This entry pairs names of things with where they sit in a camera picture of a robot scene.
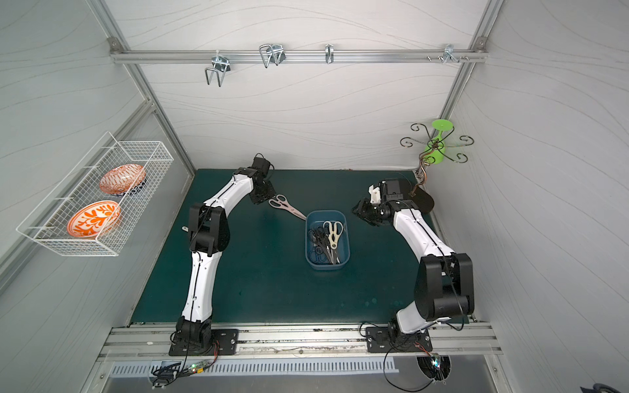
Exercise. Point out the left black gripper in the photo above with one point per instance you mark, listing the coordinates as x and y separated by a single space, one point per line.
265 191

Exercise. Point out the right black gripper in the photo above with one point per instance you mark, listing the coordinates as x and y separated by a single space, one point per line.
366 210

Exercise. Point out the pink grey handled scissors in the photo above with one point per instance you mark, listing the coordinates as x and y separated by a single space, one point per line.
280 202

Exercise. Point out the cream handled kitchen scissors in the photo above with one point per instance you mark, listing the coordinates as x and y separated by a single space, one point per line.
334 230

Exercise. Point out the black scissors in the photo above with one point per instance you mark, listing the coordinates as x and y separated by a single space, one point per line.
320 252

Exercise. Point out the blue plastic storage box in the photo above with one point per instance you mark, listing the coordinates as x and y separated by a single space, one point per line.
342 253

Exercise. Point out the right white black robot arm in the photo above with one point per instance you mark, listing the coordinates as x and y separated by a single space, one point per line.
444 287

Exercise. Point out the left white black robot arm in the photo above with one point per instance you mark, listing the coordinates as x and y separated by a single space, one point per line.
209 236

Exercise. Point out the green plastic cup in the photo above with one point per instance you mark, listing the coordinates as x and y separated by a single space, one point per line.
434 152

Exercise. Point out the black metal cup tree stand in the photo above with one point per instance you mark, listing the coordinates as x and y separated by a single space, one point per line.
424 201

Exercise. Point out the metal hook left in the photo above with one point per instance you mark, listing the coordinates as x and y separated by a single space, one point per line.
218 69

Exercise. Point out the metal hook middle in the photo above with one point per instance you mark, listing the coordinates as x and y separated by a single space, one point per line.
272 54

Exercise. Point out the orange patterned bowl upper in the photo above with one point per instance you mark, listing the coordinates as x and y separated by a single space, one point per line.
124 179

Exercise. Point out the orange patterned bowl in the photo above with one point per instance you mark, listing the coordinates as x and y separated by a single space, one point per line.
124 179
94 219

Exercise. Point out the metal hook small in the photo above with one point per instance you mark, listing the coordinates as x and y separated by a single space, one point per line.
329 54

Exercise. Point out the metal hook right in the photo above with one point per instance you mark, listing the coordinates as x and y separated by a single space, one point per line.
448 56

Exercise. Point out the orange patterned bowl lower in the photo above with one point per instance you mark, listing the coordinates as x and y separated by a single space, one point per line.
94 219

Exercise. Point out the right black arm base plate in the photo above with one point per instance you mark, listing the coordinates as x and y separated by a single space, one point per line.
387 339

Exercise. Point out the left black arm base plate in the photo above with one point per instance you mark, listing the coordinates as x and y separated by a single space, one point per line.
223 342

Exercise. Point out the white wire basket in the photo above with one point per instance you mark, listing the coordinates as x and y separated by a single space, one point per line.
46 225

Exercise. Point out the aluminium top rail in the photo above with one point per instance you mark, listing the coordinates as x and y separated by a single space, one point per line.
293 57

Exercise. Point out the aluminium rail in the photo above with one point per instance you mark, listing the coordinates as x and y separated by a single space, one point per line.
260 341
293 57

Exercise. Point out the aluminium front rail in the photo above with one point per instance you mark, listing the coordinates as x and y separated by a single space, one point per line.
260 341

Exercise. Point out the white perforated cable duct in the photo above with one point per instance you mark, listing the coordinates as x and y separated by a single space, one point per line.
267 367

